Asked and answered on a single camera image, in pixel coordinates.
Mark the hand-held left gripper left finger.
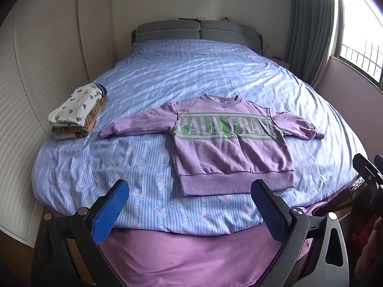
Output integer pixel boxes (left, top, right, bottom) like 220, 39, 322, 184
31, 179, 130, 287

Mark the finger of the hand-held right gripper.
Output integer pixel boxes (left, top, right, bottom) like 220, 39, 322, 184
352, 153, 383, 190

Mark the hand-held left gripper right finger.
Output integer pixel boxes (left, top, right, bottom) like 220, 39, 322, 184
251, 179, 349, 287

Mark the purple sweatshirt with green print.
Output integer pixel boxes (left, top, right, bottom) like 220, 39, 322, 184
99, 94, 325, 197

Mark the person's right hand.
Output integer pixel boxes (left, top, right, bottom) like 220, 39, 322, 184
354, 223, 383, 280

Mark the brown plaid folded garment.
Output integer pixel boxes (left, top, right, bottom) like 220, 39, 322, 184
52, 94, 108, 141

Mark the white printed folded garment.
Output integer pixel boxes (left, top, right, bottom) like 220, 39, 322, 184
48, 84, 104, 126

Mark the window with metal grille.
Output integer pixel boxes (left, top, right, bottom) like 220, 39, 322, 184
331, 0, 383, 89

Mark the white nightstand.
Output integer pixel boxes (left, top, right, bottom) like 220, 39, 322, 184
268, 55, 291, 70

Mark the grey-blue curtain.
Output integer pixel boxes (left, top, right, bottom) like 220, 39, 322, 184
283, 0, 342, 87

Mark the blue striped floral bed sheet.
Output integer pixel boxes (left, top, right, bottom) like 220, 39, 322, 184
31, 39, 368, 235

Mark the white louvered wardrobe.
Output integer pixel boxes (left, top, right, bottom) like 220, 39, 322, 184
0, 0, 135, 248

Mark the grey headboard cushion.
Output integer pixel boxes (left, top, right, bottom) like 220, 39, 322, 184
199, 20, 258, 50
135, 21, 200, 43

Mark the brown wicker bed frame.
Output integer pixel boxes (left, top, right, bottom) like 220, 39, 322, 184
323, 176, 366, 246

